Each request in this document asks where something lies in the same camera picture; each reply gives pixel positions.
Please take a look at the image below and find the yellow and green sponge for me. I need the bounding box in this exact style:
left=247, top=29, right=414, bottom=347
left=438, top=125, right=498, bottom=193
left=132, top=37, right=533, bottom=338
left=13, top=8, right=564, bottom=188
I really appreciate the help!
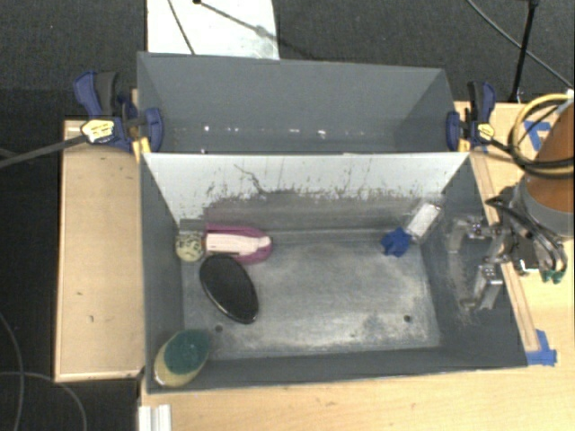
left=153, top=329, right=213, bottom=389

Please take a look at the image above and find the pale wood flat board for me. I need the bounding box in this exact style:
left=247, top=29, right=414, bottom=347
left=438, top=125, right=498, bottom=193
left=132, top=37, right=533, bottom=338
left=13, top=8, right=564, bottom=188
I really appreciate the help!
left=53, top=119, right=147, bottom=383

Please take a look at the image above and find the purple and pink toy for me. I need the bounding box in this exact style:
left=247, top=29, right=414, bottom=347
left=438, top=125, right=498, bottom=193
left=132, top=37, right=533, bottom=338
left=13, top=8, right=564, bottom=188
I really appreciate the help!
left=204, top=223, right=274, bottom=266

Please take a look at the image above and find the grey metal bin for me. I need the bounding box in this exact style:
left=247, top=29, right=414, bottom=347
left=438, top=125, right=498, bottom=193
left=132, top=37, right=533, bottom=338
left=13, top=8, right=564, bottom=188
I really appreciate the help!
left=136, top=51, right=529, bottom=394

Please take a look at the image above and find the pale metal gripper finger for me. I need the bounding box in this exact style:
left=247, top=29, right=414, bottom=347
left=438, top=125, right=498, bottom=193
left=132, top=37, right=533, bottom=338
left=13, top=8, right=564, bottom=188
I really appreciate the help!
left=462, top=262, right=505, bottom=312
left=447, top=215, right=494, bottom=259

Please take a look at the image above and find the clear spray bottle blue head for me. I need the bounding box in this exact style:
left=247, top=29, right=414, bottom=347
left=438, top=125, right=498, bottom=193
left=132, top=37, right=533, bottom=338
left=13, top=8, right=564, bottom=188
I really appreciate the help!
left=380, top=201, right=445, bottom=258

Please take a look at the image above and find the pale spotted ball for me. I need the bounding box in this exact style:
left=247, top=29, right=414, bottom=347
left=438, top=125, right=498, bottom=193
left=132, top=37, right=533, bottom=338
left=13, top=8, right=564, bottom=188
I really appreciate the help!
left=174, top=233, right=207, bottom=263

